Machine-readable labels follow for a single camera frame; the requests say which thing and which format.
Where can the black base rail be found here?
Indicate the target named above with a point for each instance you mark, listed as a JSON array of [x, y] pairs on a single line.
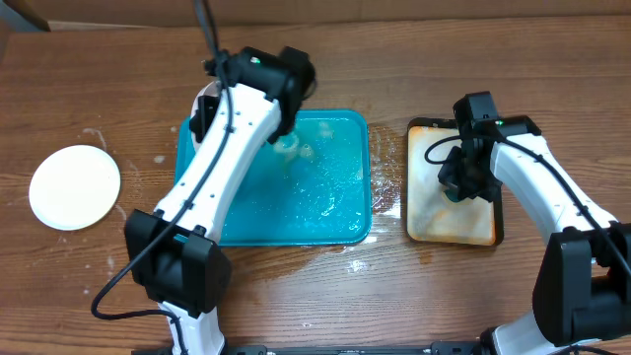
[[436, 348]]

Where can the white plate bottom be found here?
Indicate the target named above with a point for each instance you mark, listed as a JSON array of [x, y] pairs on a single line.
[[211, 89]]

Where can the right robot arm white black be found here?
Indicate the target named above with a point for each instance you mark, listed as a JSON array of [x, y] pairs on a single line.
[[582, 290]]

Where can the black tray with soapy water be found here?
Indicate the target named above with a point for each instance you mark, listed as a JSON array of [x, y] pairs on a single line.
[[431, 216]]

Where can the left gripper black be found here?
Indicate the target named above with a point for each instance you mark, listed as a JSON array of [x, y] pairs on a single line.
[[206, 109]]

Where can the dark green sponge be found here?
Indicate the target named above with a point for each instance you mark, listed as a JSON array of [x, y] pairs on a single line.
[[452, 195]]

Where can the white plate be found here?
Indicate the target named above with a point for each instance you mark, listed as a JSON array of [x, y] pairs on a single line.
[[74, 188], [211, 89]]

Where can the teal plastic tray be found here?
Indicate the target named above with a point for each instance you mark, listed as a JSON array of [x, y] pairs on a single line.
[[310, 188]]

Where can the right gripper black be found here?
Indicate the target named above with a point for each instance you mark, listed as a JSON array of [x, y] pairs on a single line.
[[451, 177]]

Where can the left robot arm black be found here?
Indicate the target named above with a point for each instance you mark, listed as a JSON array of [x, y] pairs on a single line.
[[173, 251]]

